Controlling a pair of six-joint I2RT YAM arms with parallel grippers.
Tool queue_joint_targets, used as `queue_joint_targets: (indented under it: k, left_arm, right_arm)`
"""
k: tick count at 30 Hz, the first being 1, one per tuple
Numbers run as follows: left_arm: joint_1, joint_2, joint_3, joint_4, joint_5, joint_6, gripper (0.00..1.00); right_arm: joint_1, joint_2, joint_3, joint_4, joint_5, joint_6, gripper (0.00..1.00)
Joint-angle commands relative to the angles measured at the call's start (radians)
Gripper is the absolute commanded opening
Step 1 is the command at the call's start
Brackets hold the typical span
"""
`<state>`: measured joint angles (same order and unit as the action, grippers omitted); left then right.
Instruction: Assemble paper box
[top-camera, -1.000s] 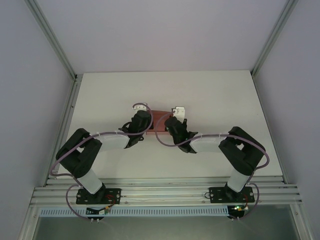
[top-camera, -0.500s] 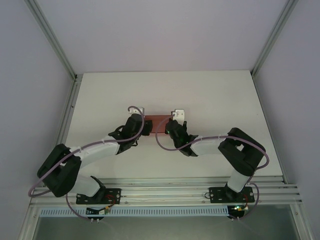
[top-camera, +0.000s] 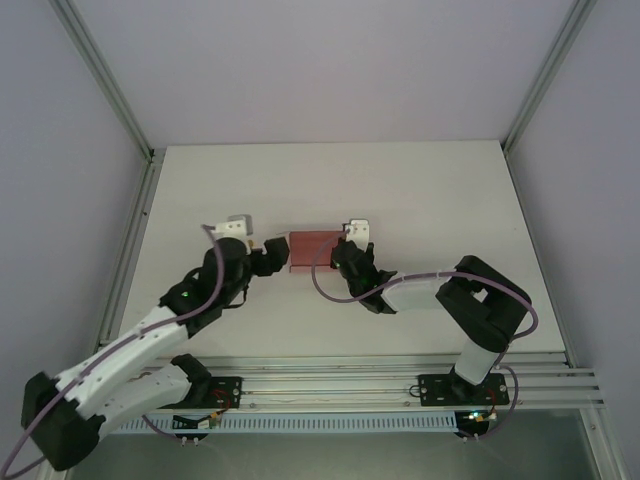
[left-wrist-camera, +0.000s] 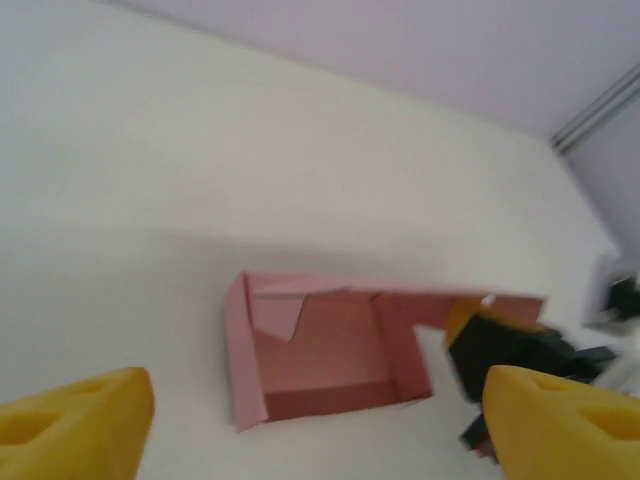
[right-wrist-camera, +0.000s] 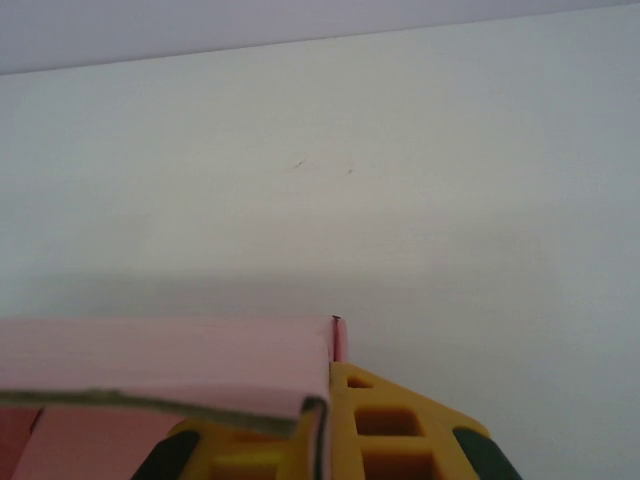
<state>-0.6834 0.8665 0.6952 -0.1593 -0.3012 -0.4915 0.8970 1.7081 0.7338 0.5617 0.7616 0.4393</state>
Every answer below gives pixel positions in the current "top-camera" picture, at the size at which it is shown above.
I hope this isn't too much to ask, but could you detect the pink paper box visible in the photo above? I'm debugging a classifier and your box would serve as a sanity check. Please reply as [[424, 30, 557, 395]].
[[287, 228, 347, 275]]

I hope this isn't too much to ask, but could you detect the grey metal panel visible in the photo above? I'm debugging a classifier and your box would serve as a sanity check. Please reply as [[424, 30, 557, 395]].
[[64, 432, 601, 480]]

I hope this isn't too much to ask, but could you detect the aluminium side rail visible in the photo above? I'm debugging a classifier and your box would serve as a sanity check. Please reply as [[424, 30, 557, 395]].
[[97, 149, 164, 351]]

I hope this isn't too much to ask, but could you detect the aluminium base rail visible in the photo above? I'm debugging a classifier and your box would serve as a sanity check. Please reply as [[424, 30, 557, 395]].
[[59, 353, 606, 415]]

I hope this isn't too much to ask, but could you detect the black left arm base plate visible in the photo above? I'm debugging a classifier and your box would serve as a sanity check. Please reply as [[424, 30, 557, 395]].
[[189, 373, 245, 409]]

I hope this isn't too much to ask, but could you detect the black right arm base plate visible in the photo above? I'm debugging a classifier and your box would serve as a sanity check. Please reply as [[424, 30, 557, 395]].
[[417, 372, 511, 407]]

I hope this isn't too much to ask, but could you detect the light blue slotted cable duct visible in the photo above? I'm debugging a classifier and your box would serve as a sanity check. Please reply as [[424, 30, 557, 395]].
[[99, 412, 459, 435]]

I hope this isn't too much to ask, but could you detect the small wired connector with LED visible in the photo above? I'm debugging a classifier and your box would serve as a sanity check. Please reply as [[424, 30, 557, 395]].
[[457, 408, 499, 432]]

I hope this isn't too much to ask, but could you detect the aluminium frame post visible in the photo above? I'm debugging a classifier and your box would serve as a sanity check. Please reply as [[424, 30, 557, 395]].
[[501, 0, 600, 155], [52, 0, 157, 162]]

